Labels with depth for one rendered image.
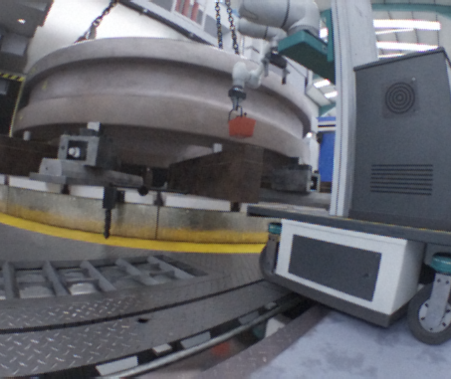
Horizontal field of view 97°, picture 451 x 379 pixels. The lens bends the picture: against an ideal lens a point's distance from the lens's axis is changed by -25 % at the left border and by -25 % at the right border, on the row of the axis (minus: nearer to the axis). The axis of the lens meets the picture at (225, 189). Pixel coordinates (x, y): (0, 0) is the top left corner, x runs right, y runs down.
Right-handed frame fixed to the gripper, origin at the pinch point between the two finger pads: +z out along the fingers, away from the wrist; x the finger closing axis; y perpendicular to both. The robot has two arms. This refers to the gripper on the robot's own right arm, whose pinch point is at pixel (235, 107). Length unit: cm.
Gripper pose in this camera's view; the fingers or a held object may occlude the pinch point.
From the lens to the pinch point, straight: 199.7
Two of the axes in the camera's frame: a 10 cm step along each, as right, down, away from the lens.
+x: 8.8, 1.0, 4.6
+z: -1.0, 9.9, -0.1
